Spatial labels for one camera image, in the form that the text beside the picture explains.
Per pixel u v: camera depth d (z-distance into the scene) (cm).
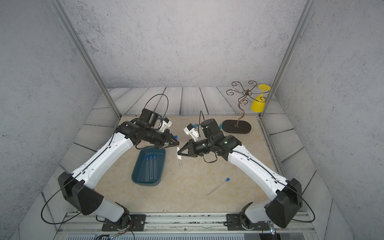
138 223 72
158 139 64
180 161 96
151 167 91
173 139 70
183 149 66
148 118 58
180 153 67
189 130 66
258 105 99
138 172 89
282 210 38
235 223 71
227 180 87
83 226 72
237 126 111
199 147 61
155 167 91
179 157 66
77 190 40
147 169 91
